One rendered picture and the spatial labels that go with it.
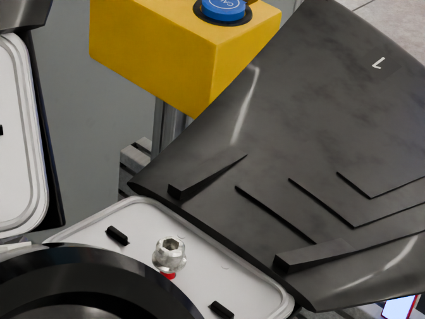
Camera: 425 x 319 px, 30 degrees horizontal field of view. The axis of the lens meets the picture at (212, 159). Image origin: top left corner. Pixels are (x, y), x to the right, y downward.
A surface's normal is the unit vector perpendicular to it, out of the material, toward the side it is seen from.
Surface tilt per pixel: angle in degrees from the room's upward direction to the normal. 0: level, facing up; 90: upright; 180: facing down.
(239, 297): 7
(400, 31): 0
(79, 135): 90
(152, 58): 90
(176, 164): 5
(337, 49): 12
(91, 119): 90
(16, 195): 48
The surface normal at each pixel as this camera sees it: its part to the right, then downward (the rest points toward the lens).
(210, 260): 0.19, -0.82
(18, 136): -0.16, -0.11
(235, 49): 0.76, 0.47
